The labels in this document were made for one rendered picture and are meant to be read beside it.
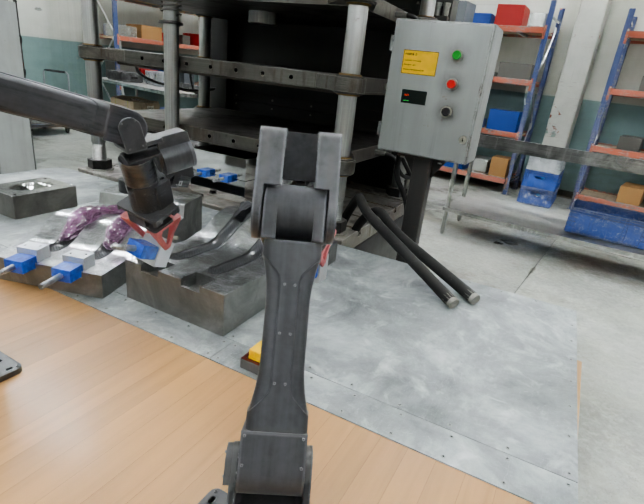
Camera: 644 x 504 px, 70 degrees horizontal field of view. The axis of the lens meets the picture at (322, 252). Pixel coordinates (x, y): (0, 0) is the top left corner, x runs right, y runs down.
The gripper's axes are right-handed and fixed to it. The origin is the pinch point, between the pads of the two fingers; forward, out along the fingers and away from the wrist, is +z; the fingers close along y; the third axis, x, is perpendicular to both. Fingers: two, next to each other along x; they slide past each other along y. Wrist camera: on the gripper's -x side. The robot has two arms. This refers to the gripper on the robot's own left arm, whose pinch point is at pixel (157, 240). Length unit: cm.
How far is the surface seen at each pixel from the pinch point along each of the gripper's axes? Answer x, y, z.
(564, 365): -29, -80, 15
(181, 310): 5.6, -9.8, 9.7
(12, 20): -181, 379, 74
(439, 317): -30, -53, 19
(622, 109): -633, -107, 190
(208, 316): 4.8, -16.5, 7.9
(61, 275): 14.1, 13.8, 6.1
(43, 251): 11.2, 24.2, 7.1
